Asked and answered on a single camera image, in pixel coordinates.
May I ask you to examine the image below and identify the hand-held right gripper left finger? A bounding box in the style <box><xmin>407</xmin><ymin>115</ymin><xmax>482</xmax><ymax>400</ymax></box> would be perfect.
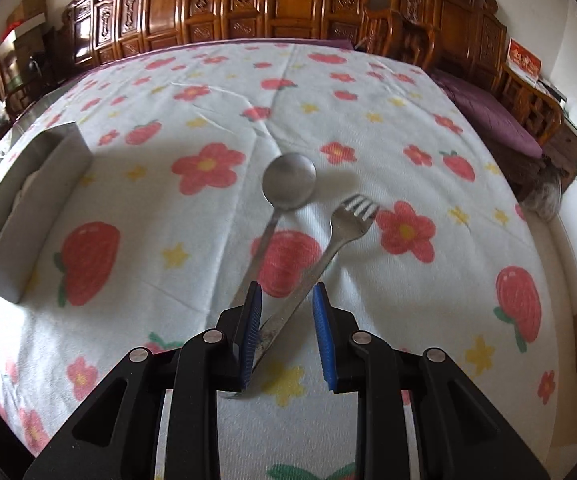
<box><xmin>22</xmin><ymin>281</ymin><xmax>264</xmax><ymax>480</ymax></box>

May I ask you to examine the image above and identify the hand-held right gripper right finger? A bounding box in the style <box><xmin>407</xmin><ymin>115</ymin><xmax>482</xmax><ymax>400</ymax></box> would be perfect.
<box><xmin>312</xmin><ymin>282</ymin><xmax>551</xmax><ymax>480</ymax></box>

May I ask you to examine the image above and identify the metal fork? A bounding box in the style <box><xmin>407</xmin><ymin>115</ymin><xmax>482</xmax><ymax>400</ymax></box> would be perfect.
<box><xmin>218</xmin><ymin>194</ymin><xmax>381</xmax><ymax>402</ymax></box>

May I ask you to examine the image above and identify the metal spoon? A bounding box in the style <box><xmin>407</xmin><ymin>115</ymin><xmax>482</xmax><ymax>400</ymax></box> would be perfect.
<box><xmin>229</xmin><ymin>152</ymin><xmax>317</xmax><ymax>308</ymax></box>

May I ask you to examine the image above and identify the stainless steel tray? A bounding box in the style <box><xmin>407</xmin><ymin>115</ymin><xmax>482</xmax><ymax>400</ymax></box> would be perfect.
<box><xmin>0</xmin><ymin>121</ymin><xmax>93</xmax><ymax>305</ymax></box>

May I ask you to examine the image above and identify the strawberry flower print tablecloth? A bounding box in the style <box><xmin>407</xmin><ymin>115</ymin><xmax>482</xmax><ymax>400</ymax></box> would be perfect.
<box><xmin>0</xmin><ymin>40</ymin><xmax>561</xmax><ymax>480</ymax></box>

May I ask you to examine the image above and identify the short purple seat cushion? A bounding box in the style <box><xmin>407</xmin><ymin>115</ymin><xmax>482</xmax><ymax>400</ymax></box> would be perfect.
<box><xmin>427</xmin><ymin>68</ymin><xmax>545</xmax><ymax>159</ymax></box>

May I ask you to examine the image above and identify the wooden side table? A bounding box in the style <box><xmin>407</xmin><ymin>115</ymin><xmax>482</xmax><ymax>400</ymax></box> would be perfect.
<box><xmin>542</xmin><ymin>119</ymin><xmax>577</xmax><ymax>197</ymax></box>

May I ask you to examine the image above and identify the wooden armchair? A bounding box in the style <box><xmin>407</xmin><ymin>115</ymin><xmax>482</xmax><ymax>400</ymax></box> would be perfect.
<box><xmin>359</xmin><ymin>7</ymin><xmax>437</xmax><ymax>72</ymax></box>

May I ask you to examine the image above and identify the red desk calendar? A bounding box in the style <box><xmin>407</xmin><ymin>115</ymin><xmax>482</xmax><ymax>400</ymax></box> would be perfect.
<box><xmin>505</xmin><ymin>38</ymin><xmax>543</xmax><ymax>84</ymax></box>

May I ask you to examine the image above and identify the short carved wooden bench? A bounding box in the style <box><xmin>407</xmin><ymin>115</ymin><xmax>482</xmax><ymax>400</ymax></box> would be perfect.
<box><xmin>391</xmin><ymin>0</ymin><xmax>565</xmax><ymax>147</ymax></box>

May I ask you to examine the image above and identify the cardboard box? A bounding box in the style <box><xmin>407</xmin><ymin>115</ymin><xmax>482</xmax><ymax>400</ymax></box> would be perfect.
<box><xmin>6</xmin><ymin>0</ymin><xmax>50</xmax><ymax>32</ymax></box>

